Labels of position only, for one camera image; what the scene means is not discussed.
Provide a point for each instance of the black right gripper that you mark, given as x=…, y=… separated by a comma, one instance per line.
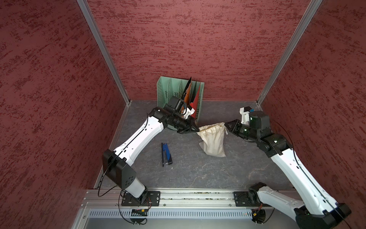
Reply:
x=235, y=122

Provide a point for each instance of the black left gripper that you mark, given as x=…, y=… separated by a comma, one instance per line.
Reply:
x=189, y=124

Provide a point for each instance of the beige cloth soil bag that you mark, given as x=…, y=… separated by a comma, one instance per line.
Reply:
x=213, y=139

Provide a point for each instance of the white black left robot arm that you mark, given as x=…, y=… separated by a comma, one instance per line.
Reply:
x=117, y=163

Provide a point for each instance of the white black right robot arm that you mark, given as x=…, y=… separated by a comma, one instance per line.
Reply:
x=317, y=209

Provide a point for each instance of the red folder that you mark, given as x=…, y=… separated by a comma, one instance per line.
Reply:
x=194, y=103

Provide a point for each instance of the orange folder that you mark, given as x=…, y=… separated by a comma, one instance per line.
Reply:
x=187, y=98

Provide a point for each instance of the blue black stapler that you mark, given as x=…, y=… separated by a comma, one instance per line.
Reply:
x=166, y=156

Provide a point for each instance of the green perforated file organizer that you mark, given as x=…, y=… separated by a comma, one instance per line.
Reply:
x=168, y=87

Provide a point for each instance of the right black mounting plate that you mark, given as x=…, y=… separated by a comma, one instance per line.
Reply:
x=241, y=199

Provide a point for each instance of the black mounting plate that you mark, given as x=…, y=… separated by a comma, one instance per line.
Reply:
x=147, y=199
x=241, y=199

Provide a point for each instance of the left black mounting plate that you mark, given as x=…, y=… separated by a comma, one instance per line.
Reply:
x=147, y=199

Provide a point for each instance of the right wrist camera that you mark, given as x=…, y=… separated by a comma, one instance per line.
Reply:
x=254, y=119

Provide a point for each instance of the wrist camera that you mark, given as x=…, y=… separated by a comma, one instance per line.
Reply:
x=254, y=119
x=180, y=107

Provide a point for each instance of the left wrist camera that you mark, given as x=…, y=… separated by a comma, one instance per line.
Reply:
x=180, y=107

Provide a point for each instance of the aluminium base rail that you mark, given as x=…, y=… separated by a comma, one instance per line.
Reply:
x=169, y=199

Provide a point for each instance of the left aluminium corner post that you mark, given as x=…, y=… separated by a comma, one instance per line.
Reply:
x=87, y=13

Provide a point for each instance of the aluminium corner post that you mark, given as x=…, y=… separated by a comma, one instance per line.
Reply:
x=87, y=13
x=295, y=38

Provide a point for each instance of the right aluminium corner post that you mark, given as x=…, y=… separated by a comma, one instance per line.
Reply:
x=295, y=38

